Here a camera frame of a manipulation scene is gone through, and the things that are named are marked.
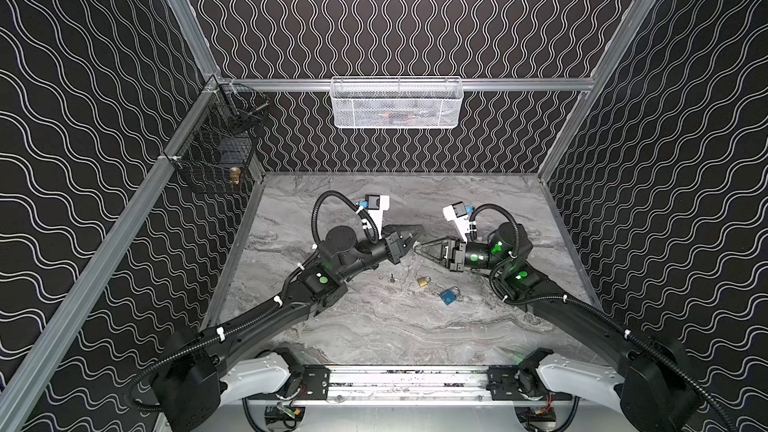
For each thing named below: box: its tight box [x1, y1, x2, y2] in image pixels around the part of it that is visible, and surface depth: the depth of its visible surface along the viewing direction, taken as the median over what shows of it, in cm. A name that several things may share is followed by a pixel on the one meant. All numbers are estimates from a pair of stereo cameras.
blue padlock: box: [440, 286, 462, 305], surface depth 91 cm
